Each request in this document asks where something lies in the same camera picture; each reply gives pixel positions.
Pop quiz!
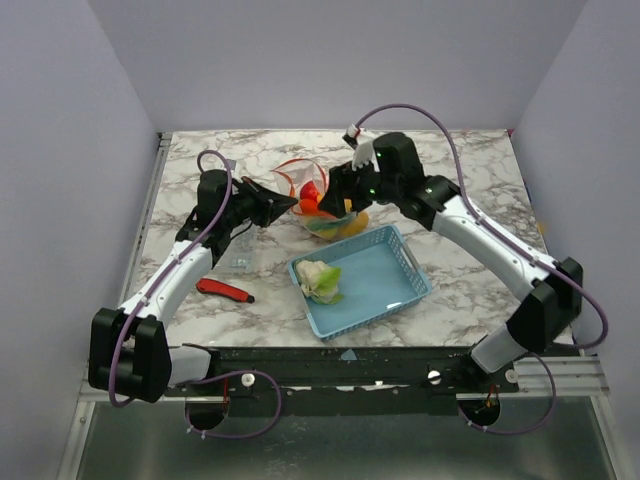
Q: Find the orange carrot toy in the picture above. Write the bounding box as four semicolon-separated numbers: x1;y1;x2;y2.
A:
298;198;320;216

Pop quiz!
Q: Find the orange bell pepper toy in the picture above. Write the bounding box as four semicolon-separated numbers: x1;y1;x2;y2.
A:
342;211;369;237

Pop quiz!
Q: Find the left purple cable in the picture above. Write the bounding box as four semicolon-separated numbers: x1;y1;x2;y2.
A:
108;149;282;441

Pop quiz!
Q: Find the aluminium frame rail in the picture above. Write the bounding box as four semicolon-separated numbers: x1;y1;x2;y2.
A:
514;356;610;397

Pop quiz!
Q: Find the white cauliflower toy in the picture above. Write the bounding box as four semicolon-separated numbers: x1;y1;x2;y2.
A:
294;260;344;305

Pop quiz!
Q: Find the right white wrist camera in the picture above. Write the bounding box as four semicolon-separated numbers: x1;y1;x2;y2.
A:
342;124;376;171

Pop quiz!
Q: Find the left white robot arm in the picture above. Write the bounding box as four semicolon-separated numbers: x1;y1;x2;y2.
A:
88;169;296;404

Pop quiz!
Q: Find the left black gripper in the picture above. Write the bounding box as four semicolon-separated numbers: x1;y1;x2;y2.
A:
224;176;298;229

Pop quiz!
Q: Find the clear zip bag orange zipper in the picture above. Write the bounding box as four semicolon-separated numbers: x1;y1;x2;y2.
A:
271;158;358;241

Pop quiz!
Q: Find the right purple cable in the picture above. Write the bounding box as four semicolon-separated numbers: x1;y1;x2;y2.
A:
349;103;610;435

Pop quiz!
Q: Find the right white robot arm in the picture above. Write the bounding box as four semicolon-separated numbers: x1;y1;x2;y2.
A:
319;127;583;392

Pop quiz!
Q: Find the yellow lemon toy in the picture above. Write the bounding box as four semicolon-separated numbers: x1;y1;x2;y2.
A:
315;227;340;241

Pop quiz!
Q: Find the clear plastic screw box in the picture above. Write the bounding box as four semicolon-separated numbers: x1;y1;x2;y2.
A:
219;225;257;274

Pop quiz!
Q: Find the purple cable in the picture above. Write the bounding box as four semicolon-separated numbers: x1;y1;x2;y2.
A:
108;149;282;441
349;103;610;435

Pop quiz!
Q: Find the blue plastic basket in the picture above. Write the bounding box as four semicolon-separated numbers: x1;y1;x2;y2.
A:
288;225;432;340

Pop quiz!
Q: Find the green chili pepper toy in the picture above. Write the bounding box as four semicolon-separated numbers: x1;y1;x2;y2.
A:
305;216;342;232

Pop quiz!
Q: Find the red utility knife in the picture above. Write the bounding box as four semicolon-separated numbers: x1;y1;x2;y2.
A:
196;278;255;304

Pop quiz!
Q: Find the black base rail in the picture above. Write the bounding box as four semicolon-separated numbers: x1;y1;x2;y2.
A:
165;347;519;417

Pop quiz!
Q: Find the red apple toy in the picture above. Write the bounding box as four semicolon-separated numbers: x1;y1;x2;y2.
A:
299;181;322;202

